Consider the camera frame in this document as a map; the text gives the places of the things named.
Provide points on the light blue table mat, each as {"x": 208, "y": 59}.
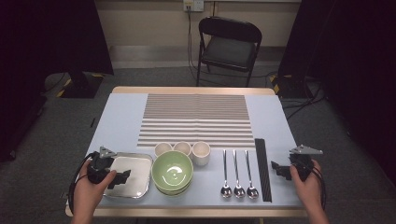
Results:
{"x": 124, "y": 124}

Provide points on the person's right hand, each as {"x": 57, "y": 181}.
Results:
{"x": 309, "y": 193}

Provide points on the square white plate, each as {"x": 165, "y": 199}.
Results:
{"x": 137, "y": 165}

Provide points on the row of black chopsticks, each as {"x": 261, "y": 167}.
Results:
{"x": 263, "y": 171}

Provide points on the person's left hand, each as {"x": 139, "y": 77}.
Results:
{"x": 87, "y": 193}

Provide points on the white ceramic cup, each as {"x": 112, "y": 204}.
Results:
{"x": 182, "y": 146}
{"x": 201, "y": 154}
{"x": 163, "y": 147}

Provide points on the long metal spoon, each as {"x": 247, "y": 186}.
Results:
{"x": 252, "y": 192}
{"x": 239, "y": 191}
{"x": 226, "y": 191}

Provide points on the black folding chair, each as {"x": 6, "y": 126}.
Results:
{"x": 230, "y": 51}

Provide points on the black stand base striped tape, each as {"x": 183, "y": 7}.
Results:
{"x": 289, "y": 88}
{"x": 81, "y": 87}

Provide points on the small black floor object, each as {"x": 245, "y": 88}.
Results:
{"x": 92, "y": 122}

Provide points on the black curtain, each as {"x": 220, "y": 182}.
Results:
{"x": 358, "y": 62}
{"x": 46, "y": 31}

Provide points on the striped placemat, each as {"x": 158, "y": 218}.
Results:
{"x": 196, "y": 121}

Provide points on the white wall outlet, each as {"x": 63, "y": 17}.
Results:
{"x": 193, "y": 4}

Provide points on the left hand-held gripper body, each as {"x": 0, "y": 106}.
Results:
{"x": 99, "y": 165}

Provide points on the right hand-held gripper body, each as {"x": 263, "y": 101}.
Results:
{"x": 302, "y": 161}

